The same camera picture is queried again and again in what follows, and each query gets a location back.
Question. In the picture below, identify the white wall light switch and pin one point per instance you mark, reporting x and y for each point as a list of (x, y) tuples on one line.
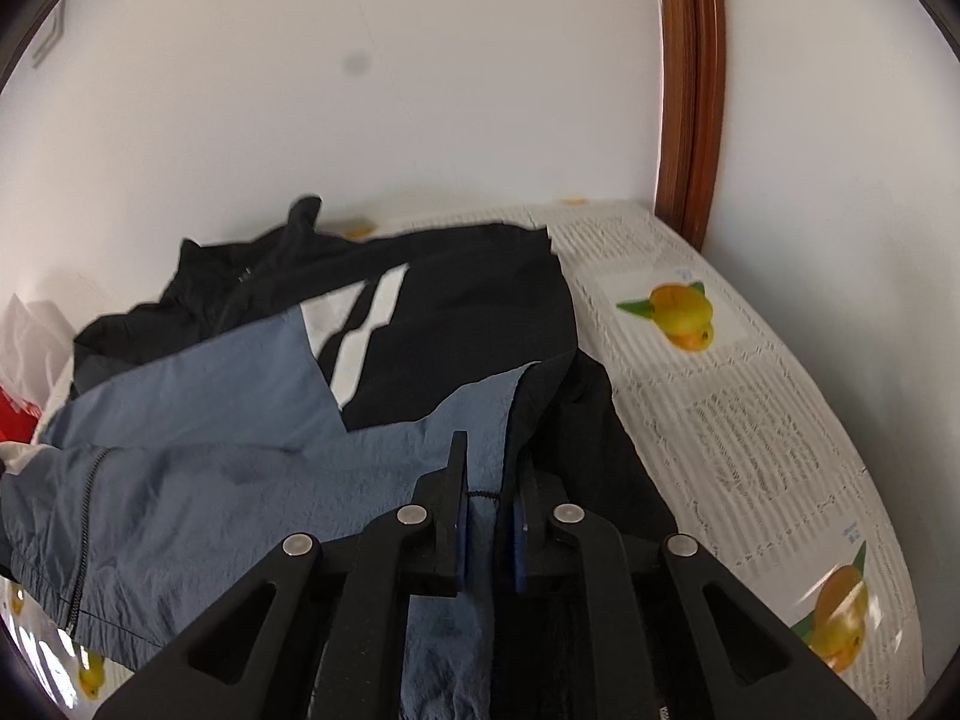
[(51, 34)]

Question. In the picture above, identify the white plastic bag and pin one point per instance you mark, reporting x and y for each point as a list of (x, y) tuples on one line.
[(30, 345)]

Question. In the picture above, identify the white fruit print bed sheet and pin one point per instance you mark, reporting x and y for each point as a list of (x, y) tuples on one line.
[(750, 427)]

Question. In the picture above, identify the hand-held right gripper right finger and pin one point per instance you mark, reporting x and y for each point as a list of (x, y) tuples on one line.
[(519, 547)]

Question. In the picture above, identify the black white blue jacket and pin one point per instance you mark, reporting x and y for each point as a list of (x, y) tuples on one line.
[(225, 427)]

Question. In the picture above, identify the red paper bag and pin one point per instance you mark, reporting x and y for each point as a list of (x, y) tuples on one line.
[(15, 416)]

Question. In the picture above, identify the brown wooden door frame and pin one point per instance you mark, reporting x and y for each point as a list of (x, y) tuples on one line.
[(690, 90)]

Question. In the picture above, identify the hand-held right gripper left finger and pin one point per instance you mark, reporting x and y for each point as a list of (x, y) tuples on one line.
[(461, 540)]

